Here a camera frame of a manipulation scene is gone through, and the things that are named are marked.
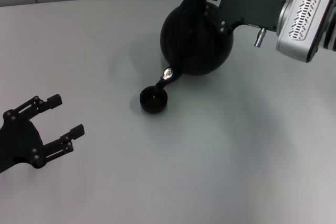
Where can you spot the black round teapot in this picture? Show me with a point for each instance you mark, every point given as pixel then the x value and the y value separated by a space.
pixel 194 45

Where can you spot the small dark teacup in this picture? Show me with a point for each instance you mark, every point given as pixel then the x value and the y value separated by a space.
pixel 153 102

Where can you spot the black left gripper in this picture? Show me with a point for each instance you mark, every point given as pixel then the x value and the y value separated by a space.
pixel 21 142

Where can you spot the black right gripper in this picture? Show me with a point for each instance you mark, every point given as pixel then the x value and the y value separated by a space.
pixel 252 9

